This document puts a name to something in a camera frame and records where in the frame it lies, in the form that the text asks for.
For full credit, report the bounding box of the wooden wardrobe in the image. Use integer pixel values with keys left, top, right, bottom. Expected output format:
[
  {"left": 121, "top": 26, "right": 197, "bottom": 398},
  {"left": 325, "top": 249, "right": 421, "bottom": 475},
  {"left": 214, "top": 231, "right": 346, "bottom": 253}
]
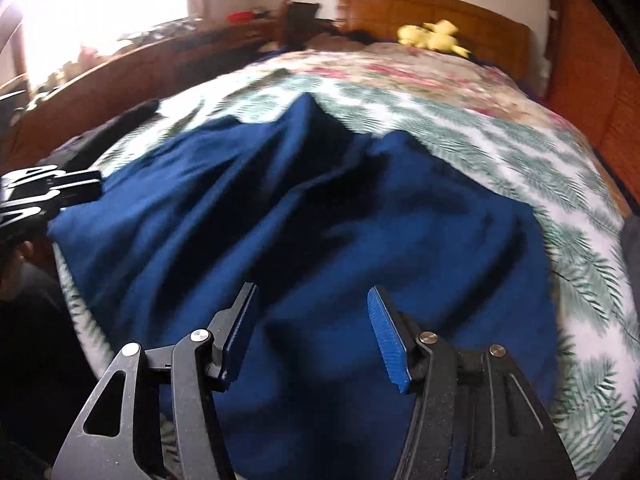
[{"left": 545, "top": 0, "right": 640, "bottom": 201}]

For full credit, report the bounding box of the dark wooden chair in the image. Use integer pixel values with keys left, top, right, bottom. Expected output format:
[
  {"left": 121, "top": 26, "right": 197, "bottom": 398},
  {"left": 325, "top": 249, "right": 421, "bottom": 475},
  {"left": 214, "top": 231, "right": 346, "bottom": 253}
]
[{"left": 280, "top": 0, "right": 321, "bottom": 51}]

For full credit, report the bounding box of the blue suit jacket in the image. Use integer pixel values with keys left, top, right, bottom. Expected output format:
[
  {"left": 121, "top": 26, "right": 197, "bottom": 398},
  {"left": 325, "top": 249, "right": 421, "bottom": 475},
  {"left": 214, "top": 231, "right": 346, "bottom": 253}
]
[{"left": 47, "top": 94, "right": 558, "bottom": 480}]

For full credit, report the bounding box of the yellow plush toy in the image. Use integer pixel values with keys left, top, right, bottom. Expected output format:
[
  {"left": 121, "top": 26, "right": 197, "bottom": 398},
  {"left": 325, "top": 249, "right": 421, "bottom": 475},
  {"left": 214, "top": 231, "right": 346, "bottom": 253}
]
[{"left": 397, "top": 19, "right": 472, "bottom": 58}]

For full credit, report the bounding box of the wooden headboard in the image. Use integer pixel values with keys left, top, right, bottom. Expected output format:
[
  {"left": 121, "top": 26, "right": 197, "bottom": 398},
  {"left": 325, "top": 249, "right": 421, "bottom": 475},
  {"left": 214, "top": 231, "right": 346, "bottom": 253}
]
[{"left": 337, "top": 0, "right": 532, "bottom": 83}]

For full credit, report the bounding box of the person's dark clothing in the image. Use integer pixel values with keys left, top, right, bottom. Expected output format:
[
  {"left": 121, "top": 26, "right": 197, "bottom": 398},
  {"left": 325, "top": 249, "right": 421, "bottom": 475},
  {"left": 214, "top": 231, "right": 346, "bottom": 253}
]
[{"left": 0, "top": 260, "right": 101, "bottom": 480}]

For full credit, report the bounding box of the leaf print blanket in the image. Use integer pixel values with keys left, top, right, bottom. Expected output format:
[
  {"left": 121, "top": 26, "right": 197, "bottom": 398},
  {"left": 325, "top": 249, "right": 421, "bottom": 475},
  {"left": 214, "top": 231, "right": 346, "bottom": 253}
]
[{"left": 52, "top": 72, "right": 640, "bottom": 480}]

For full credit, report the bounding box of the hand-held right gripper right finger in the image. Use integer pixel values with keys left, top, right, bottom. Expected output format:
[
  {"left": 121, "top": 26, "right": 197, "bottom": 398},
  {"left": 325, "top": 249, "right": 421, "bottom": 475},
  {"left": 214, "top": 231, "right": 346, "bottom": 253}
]
[{"left": 366, "top": 285, "right": 573, "bottom": 480}]

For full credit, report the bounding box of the floral quilt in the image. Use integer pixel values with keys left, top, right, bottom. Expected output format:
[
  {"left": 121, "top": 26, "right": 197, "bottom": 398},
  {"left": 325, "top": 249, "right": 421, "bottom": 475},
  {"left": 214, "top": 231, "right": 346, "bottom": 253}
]
[{"left": 250, "top": 42, "right": 566, "bottom": 126}]

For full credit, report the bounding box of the black cloth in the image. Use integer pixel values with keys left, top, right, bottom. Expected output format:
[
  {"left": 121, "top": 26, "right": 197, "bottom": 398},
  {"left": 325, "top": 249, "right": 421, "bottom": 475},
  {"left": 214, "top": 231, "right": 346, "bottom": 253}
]
[{"left": 37, "top": 99, "right": 161, "bottom": 176}]

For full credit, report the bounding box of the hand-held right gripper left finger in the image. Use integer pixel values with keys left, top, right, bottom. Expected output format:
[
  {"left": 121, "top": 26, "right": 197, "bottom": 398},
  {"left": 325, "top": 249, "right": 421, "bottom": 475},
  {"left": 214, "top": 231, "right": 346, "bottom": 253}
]
[{"left": 52, "top": 282, "right": 260, "bottom": 480}]

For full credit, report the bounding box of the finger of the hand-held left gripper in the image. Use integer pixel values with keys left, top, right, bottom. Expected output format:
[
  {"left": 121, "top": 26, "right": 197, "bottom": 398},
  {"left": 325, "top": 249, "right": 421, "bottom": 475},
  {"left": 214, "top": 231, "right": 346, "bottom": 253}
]
[
  {"left": 0, "top": 167, "right": 103, "bottom": 207},
  {"left": 0, "top": 204, "right": 53, "bottom": 242}
]

